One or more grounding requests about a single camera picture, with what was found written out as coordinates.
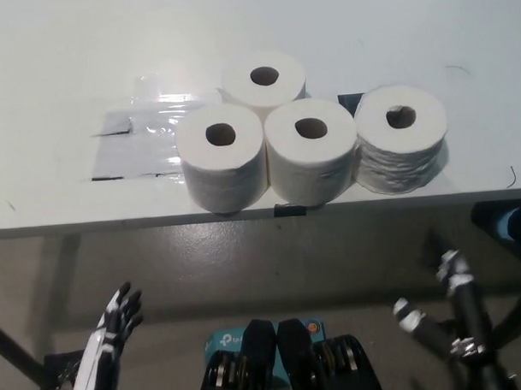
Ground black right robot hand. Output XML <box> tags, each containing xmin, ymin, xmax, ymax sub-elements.
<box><xmin>390</xmin><ymin>246</ymin><xmax>496</xmax><ymax>365</ymax></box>

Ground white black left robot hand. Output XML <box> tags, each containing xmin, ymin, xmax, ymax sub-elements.
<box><xmin>66</xmin><ymin>281</ymin><xmax>147</xmax><ymax>390</ymax></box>

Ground black robot legs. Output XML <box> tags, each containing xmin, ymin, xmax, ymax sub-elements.
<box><xmin>192</xmin><ymin>313</ymin><xmax>385</xmax><ymax>390</ymax></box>

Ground smooth white toilet paper roll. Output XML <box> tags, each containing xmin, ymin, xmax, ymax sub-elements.
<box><xmin>215</xmin><ymin>47</ymin><xmax>309</xmax><ymax>123</ymax></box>
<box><xmin>174</xmin><ymin>103</ymin><xmax>269</xmax><ymax>216</ymax></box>
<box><xmin>262</xmin><ymin>96</ymin><xmax>359</xmax><ymax>209</ymax></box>

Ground black diagonal table leg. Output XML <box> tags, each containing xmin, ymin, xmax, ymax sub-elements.
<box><xmin>0</xmin><ymin>316</ymin><xmax>49</xmax><ymax>384</ymax></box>
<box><xmin>488</xmin><ymin>277</ymin><xmax>521</xmax><ymax>350</ymax></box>

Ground black object with blue part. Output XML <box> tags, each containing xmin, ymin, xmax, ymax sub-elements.
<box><xmin>470</xmin><ymin>198</ymin><xmax>521</xmax><ymax>259</ymax></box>

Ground teal tp-link box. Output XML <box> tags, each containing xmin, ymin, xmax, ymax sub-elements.
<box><xmin>204</xmin><ymin>316</ymin><xmax>329</xmax><ymax>377</ymax></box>

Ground clear plastic over grey patch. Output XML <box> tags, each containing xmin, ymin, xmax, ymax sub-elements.
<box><xmin>75</xmin><ymin>71</ymin><xmax>227</xmax><ymax>183</ymax></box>

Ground black tape square patch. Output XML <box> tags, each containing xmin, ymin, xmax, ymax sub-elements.
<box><xmin>336</xmin><ymin>92</ymin><xmax>369</xmax><ymax>113</ymax></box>

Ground thin black wire strand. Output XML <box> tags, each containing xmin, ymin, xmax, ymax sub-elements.
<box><xmin>504</xmin><ymin>164</ymin><xmax>520</xmax><ymax>190</ymax></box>

